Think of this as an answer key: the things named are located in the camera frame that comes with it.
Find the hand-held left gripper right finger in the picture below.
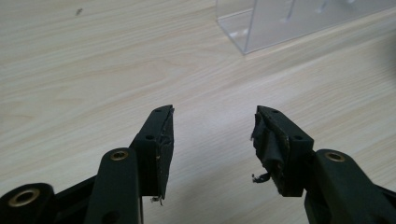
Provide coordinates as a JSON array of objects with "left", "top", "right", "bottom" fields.
[{"left": 250, "top": 105, "right": 396, "bottom": 224}]

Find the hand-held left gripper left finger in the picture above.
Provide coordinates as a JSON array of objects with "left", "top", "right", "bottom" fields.
[{"left": 83, "top": 104, "right": 176, "bottom": 224}]

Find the clear plastic container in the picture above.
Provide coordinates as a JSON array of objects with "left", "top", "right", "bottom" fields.
[{"left": 215, "top": 0, "right": 396, "bottom": 56}]

